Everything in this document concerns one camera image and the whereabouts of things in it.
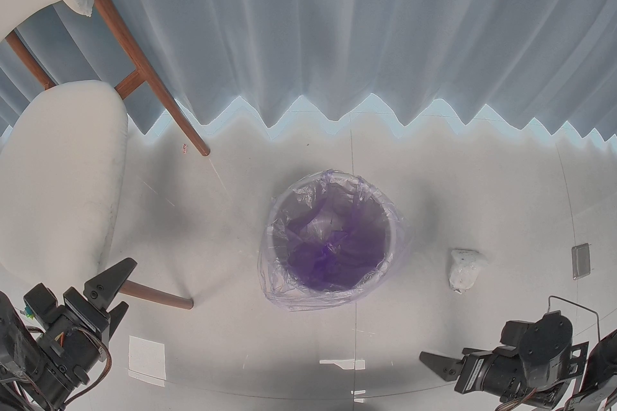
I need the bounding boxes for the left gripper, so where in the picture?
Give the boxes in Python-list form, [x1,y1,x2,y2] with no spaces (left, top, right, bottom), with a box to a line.
[29,257,138,405]

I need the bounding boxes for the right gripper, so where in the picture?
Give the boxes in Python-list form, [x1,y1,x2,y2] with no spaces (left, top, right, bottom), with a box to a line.
[454,350,536,400]

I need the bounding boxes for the purple plastic bag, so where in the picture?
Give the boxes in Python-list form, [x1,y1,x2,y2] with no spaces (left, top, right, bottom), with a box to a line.
[257,168,414,312]

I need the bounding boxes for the white trash bin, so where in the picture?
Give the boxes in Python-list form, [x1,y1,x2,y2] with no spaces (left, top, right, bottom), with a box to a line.
[266,171,400,296]

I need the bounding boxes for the crumpled white paper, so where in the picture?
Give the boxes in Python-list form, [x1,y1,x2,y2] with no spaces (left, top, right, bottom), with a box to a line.
[447,248,488,295]

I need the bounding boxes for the white cushioned wooden chair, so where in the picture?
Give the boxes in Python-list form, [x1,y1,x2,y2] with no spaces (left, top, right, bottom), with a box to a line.
[0,0,212,311]

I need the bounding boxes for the pale blue curtain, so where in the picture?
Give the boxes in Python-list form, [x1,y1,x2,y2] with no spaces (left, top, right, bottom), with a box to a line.
[0,0,617,142]

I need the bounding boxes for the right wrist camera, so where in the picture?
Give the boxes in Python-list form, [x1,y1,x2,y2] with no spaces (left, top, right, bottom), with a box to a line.
[500,319,531,354]

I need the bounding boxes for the black cable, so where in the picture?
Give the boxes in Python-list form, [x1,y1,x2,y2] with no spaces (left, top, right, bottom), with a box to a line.
[548,295,602,345]

